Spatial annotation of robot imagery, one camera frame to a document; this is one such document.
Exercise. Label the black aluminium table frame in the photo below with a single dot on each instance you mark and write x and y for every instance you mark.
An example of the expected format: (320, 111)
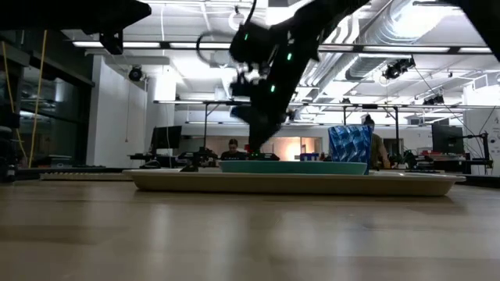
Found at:
(70, 170)

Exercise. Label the overhead light bar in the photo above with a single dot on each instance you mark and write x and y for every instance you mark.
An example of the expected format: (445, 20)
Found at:
(156, 45)

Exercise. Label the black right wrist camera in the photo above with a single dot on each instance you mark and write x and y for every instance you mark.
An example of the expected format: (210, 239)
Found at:
(250, 45)

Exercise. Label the blue box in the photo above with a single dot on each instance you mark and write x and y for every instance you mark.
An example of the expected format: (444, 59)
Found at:
(310, 157)

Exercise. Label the black ceiling camera rig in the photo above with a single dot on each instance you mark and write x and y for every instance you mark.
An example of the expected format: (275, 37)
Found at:
(398, 68)

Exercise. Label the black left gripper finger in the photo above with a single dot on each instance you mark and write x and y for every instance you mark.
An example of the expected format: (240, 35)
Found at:
(131, 22)
(131, 8)

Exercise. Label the grey storage box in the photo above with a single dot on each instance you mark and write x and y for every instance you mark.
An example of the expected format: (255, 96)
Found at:
(52, 161)

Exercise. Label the blue faceted cup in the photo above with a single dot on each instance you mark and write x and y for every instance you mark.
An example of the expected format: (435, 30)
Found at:
(349, 146)

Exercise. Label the black background robot arm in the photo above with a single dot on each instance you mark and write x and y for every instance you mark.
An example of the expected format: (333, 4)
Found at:
(199, 156)

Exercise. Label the standing person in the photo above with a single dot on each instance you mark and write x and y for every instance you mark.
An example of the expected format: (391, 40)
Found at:
(378, 150)

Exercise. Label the beige plastic tray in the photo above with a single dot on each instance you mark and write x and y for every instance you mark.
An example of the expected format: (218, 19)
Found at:
(293, 187)

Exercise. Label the black computer monitor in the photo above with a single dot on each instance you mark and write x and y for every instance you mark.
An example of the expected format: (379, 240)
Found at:
(447, 138)
(166, 137)

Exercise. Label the teal round plate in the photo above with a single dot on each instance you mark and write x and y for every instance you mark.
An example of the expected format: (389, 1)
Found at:
(293, 168)

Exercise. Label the seated person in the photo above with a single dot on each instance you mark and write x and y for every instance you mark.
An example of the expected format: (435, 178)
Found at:
(233, 153)

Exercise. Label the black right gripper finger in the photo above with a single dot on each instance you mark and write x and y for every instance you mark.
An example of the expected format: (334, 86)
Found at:
(259, 132)
(278, 123)

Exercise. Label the black background station frame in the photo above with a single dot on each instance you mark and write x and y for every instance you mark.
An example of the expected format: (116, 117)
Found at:
(369, 106)
(205, 103)

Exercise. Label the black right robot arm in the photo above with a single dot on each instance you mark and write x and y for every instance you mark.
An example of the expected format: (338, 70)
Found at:
(332, 15)

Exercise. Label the black device with green lights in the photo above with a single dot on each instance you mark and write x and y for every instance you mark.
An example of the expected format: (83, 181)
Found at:
(267, 157)

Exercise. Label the round black ceiling camera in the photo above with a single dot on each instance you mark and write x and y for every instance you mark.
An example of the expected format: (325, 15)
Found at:
(135, 74)

